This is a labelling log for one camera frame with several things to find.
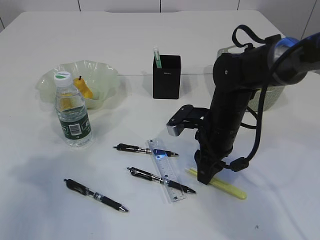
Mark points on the yellow pear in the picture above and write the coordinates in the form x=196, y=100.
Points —
x=81, y=85

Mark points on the black pen lower left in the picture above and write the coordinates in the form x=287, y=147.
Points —
x=85, y=191

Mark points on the black pen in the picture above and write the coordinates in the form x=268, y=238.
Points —
x=136, y=172
x=85, y=191
x=136, y=149

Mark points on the yellow pen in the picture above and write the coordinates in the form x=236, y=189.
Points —
x=227, y=188

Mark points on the mint green pen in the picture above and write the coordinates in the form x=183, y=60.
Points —
x=157, y=57

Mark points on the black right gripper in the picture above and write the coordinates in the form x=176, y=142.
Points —
x=216, y=143

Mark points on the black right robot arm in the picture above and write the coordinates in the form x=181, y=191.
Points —
x=279, y=62

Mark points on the black pen upper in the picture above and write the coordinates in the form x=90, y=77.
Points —
x=136, y=149

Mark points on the black square pen holder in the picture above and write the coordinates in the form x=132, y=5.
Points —
x=166, y=80

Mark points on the clear water bottle green label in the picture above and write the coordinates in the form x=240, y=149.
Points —
x=71, y=111

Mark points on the clear plastic ruler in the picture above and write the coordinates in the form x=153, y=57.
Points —
x=165, y=169

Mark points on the black pen middle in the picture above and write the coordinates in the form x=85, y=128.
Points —
x=136, y=172

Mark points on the green woven plastic basket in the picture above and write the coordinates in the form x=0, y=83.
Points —
x=272, y=94

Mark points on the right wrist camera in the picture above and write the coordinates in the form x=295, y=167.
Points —
x=187, y=117

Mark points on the green ruffled glass plate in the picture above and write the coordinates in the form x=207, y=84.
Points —
x=101, y=79

